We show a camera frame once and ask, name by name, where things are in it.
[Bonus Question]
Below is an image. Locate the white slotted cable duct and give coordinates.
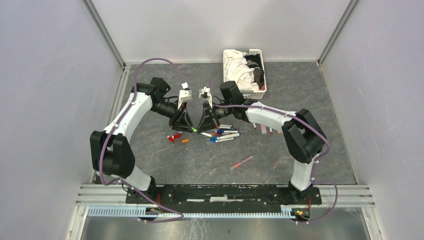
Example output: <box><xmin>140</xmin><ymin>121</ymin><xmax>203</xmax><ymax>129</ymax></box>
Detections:
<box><xmin>87</xmin><ymin>206</ymin><xmax>295</xmax><ymax>220</ymax></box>

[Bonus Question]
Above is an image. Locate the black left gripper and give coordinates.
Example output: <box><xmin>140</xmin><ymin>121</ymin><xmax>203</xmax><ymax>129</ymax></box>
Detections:
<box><xmin>150</xmin><ymin>98</ymin><xmax>193</xmax><ymax>134</ymax></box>

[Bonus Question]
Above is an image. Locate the white cloth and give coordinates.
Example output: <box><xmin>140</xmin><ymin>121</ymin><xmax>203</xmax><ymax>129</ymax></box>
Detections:
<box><xmin>223</xmin><ymin>49</ymin><xmax>260</xmax><ymax>92</ymax></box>

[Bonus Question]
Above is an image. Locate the white plastic basket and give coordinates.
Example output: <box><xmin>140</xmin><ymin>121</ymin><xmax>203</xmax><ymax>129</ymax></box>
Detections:
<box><xmin>222</xmin><ymin>48</ymin><xmax>267</xmax><ymax>100</ymax></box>

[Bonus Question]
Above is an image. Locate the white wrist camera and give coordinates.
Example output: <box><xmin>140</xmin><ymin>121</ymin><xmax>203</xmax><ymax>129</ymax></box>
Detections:
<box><xmin>198</xmin><ymin>86</ymin><xmax>212</xmax><ymax>101</ymax></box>
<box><xmin>178</xmin><ymin>89</ymin><xmax>193</xmax><ymax>103</ymax></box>

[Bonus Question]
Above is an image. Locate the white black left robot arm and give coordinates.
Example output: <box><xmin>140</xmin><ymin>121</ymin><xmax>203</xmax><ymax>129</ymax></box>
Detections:
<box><xmin>89</xmin><ymin>77</ymin><xmax>194</xmax><ymax>204</ymax></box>

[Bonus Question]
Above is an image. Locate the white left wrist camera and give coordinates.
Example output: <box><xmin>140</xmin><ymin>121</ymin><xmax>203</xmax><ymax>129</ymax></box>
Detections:
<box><xmin>178</xmin><ymin>89</ymin><xmax>193</xmax><ymax>103</ymax></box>

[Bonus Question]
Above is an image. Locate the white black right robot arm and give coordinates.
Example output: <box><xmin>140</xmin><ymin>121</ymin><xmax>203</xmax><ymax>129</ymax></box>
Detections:
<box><xmin>197</xmin><ymin>81</ymin><xmax>329</xmax><ymax>204</ymax></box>

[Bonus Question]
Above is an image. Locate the clear blue ballpoint pen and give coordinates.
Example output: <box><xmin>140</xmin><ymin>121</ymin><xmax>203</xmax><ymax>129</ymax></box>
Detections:
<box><xmin>207</xmin><ymin>137</ymin><xmax>234</xmax><ymax>145</ymax></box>

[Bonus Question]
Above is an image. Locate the blue capped thick marker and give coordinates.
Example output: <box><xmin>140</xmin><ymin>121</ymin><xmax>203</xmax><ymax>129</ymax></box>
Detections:
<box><xmin>215</xmin><ymin>132</ymin><xmax>240</xmax><ymax>139</ymax></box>

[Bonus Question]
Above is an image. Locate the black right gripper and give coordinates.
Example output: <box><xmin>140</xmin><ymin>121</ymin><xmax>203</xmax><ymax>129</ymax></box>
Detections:
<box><xmin>196</xmin><ymin>101</ymin><xmax>233</xmax><ymax>135</ymax></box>

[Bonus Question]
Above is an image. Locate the pink gel pen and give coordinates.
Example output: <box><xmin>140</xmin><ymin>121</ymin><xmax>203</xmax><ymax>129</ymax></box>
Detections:
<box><xmin>230</xmin><ymin>155</ymin><xmax>254</xmax><ymax>170</ymax></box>

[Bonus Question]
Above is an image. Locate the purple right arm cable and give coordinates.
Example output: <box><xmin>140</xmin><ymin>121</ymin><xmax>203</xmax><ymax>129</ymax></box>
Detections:
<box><xmin>206</xmin><ymin>74</ymin><xmax>339</xmax><ymax>225</ymax></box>

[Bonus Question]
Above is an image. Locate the clear red ballpoint pen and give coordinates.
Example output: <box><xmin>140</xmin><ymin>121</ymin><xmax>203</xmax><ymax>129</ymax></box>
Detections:
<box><xmin>211</xmin><ymin>132</ymin><xmax>231</xmax><ymax>137</ymax></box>

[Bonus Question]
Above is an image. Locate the black cloth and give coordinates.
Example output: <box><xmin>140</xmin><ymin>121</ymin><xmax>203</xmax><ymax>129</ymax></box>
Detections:
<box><xmin>244</xmin><ymin>54</ymin><xmax>265</xmax><ymax>91</ymax></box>

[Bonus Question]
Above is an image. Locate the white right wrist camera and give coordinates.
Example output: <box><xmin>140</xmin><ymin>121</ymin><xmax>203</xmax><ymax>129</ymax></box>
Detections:
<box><xmin>198</xmin><ymin>86</ymin><xmax>212</xmax><ymax>101</ymax></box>

